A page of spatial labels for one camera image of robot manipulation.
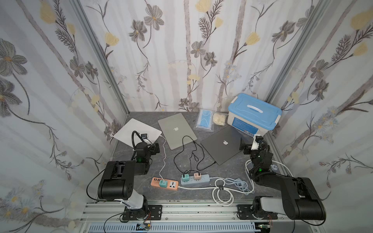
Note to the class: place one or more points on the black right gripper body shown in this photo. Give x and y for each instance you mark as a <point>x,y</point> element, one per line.
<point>247,147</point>

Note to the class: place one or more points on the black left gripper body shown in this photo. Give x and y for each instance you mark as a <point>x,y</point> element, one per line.
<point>155,148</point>

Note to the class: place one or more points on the teal charger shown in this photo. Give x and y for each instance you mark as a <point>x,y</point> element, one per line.
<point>163,183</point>
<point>184,177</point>

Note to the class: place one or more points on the orange power strip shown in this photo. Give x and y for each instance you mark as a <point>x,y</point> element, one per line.
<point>172,185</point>

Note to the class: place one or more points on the pink charger plug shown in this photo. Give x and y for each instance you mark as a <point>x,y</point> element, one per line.
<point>197,176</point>

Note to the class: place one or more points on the blue-grey power strip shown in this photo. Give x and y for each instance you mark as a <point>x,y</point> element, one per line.
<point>205,178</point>

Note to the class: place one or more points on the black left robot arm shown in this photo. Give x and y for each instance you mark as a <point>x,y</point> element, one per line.
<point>118,180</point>

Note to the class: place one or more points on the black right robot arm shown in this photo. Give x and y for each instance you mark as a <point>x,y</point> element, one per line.
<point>299,199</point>

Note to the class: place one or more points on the dark grey laptop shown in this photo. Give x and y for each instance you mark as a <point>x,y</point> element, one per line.
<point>225,144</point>

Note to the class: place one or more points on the silver laptop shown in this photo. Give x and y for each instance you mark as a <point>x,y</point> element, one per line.
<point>177,131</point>

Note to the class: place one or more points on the white laptop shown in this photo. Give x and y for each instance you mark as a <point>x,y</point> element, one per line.
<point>124,135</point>

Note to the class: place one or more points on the blue lid storage box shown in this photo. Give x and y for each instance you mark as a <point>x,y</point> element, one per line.
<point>252,116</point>

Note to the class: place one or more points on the bag of white cotton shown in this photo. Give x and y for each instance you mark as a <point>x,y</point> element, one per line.
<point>220,118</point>

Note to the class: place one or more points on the bag of blue masks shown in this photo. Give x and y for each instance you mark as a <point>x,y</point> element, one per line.
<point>204,121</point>

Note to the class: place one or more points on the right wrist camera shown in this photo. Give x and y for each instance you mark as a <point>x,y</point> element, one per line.
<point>257,138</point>

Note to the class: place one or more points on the white vented cable duct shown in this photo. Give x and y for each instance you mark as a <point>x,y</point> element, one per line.
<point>183,227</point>

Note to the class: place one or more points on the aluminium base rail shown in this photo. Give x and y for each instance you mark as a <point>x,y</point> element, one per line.
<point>194,212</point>

